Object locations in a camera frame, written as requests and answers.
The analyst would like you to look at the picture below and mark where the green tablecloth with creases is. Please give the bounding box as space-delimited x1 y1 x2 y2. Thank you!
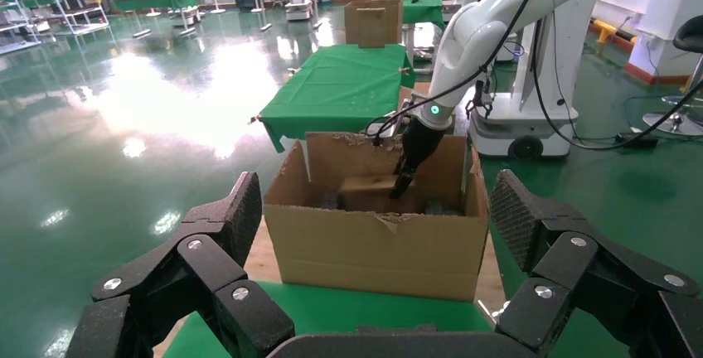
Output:
256 43 417 154

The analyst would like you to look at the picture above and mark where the long green table cover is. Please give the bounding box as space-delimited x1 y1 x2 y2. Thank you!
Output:
111 0 199 16

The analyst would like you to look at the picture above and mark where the yellow floor barrier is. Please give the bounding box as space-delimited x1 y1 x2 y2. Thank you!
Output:
589 17 633 54

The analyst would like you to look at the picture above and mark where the metal storage shelving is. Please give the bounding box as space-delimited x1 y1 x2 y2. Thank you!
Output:
0 0 111 56

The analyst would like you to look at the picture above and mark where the black foam insert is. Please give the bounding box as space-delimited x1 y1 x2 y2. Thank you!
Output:
424 197 463 218
314 189 346 212

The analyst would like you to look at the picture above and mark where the small green table cover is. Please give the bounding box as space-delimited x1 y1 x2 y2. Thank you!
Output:
402 0 447 32

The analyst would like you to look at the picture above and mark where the large open cardboard carton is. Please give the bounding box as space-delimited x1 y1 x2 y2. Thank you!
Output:
263 131 491 303

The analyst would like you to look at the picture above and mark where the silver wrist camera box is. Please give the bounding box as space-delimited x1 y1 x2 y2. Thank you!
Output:
383 98 415 136

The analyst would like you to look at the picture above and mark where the closed brown cardboard carton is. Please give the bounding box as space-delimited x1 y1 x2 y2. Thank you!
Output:
344 0 405 50

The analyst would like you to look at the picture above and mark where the black office chair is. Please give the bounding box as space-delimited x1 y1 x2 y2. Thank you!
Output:
641 13 703 138

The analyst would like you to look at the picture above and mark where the white robot body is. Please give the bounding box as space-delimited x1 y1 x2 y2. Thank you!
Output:
468 0 603 161

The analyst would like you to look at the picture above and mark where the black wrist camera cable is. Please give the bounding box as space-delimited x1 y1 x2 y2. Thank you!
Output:
364 0 551 146

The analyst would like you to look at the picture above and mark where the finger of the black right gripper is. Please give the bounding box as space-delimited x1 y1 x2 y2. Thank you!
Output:
388 166 417 201

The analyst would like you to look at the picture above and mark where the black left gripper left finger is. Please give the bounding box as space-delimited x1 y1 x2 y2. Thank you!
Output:
65 171 296 358

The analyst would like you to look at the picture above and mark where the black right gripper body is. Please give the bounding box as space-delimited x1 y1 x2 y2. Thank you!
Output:
400 116 449 177

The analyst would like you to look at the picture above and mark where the large green tablecloth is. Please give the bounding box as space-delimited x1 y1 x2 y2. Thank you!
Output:
163 281 494 358

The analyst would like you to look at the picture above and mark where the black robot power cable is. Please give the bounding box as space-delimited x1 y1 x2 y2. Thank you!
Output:
529 13 703 152

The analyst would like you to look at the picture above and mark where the black power adapter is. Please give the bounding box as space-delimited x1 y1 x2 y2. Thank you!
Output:
614 131 661 150

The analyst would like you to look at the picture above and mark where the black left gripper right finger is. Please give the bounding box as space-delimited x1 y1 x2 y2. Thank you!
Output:
487 168 703 358

